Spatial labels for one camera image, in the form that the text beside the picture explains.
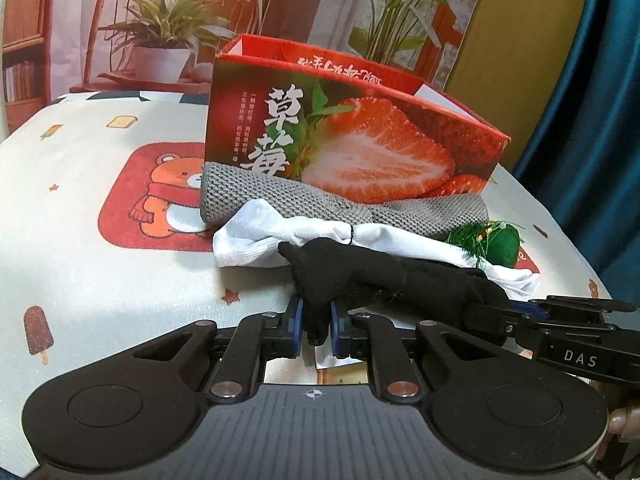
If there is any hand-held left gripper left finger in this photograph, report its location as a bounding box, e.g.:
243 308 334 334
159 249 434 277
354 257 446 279
132 294 306 405

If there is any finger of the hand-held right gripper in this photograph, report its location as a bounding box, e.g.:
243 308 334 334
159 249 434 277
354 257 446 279
515 296 634 325
462 301 547 350

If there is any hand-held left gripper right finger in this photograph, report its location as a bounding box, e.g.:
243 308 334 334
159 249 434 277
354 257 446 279
330 300 495 405

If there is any black glove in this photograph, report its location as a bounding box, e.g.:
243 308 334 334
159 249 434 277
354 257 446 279
277 237 512 347

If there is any grey knitted cloth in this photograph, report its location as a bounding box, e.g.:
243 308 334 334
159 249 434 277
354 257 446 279
199 161 490 239

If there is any red strawberry print box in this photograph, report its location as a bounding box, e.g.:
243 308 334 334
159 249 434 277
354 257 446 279
204 34 512 207

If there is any person's right hand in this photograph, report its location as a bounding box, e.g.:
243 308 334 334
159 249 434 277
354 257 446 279
595 406 640 466

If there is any green tasselled plush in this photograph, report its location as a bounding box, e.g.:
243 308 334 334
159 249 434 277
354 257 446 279
446 220 526 270

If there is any white cloth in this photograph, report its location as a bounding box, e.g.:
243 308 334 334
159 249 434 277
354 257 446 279
212 199 542 297

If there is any teal curtain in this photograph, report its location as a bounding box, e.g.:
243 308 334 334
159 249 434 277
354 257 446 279
512 0 640 302

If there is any cartoon print tablecloth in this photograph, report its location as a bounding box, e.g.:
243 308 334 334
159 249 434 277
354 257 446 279
0 89 614 479

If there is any yellow wooden panel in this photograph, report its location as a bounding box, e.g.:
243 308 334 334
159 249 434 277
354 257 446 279
446 0 597 172

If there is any printed room scene backdrop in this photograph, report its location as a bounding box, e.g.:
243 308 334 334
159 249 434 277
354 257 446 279
0 0 494 107

